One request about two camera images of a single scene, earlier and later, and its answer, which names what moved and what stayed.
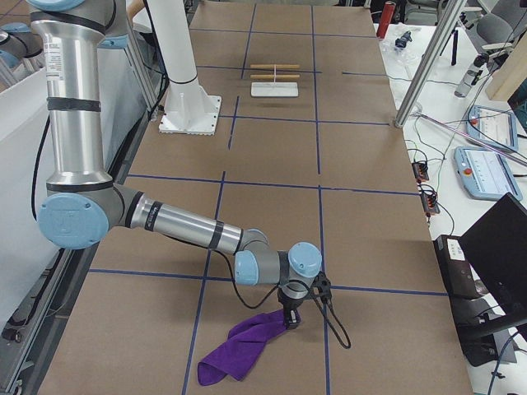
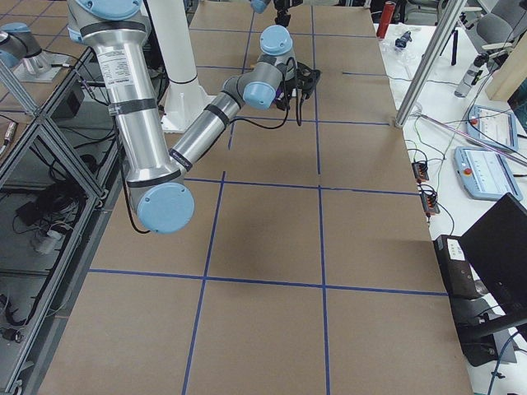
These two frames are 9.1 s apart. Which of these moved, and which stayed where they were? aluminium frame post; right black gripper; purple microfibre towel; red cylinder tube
Moved: right black gripper; purple microfibre towel
Stayed: aluminium frame post; red cylinder tube
